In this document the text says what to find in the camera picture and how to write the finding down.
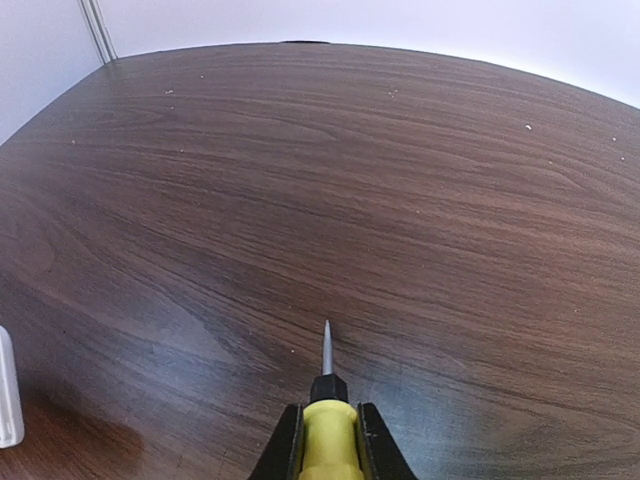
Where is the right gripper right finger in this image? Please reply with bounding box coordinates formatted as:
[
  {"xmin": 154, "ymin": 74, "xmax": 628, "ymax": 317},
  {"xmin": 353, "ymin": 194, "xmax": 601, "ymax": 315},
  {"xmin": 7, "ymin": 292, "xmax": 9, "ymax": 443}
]
[{"xmin": 356, "ymin": 403, "xmax": 417, "ymax": 480}]

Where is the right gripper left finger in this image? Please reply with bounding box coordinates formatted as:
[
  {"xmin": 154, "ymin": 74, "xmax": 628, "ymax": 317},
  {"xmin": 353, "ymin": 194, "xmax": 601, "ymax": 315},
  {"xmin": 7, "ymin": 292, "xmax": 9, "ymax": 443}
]
[{"xmin": 248, "ymin": 404, "xmax": 304, "ymax": 480}]

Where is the yellow handled screwdriver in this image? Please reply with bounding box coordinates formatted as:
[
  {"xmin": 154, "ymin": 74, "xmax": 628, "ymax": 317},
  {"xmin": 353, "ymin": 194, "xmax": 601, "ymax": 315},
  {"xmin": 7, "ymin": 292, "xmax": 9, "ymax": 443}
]
[{"xmin": 300, "ymin": 322, "xmax": 364, "ymax": 480}]

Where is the white battery cover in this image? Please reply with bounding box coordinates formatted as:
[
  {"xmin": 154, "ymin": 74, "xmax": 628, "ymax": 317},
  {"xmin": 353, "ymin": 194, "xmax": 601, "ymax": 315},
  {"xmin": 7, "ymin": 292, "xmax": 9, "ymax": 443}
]
[{"xmin": 0, "ymin": 326, "xmax": 25, "ymax": 449}]

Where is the left aluminium frame post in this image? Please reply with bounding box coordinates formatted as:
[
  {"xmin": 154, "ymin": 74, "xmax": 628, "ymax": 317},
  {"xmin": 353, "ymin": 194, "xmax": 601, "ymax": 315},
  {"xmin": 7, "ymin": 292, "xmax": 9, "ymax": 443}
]
[{"xmin": 78, "ymin": 0, "xmax": 118, "ymax": 65}]

